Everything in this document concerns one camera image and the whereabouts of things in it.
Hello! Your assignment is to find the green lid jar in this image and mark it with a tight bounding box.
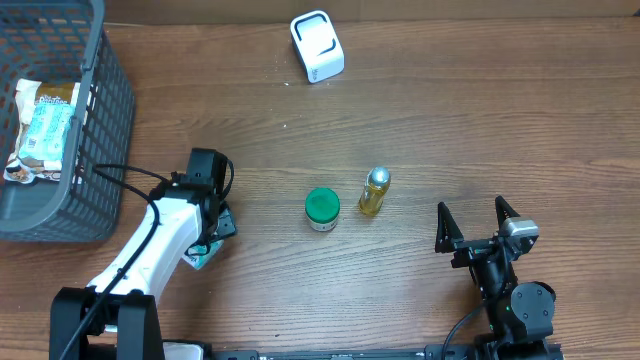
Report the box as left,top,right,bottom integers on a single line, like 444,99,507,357
305,188,341,232

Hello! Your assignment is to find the teal wet wipes pack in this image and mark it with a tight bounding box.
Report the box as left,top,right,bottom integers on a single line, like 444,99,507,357
18,102,75,171

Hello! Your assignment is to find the grey plastic basket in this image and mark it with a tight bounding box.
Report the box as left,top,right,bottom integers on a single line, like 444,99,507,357
1,1,136,242

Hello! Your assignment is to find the small teal tissue pack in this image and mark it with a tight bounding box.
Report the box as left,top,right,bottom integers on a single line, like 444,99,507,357
182,240,224,270

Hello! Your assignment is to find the brown white snack bag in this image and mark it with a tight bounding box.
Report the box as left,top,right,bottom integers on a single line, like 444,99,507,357
3,79,80,185

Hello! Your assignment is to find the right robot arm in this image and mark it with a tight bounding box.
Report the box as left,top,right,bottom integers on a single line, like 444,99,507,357
425,196,564,359

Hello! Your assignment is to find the yellow liquid bottle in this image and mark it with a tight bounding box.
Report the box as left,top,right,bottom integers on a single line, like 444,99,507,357
358,166,391,216

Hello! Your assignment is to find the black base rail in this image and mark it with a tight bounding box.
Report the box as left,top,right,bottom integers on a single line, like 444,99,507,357
164,337,564,360

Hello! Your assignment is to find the white barcode scanner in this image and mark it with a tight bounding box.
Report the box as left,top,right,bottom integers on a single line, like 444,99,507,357
290,10,345,84

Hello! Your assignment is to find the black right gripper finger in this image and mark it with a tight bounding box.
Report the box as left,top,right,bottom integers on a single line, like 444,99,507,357
495,195,520,230
434,202,464,253

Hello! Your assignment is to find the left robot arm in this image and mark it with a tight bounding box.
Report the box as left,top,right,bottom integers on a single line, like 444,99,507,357
49,148,236,359

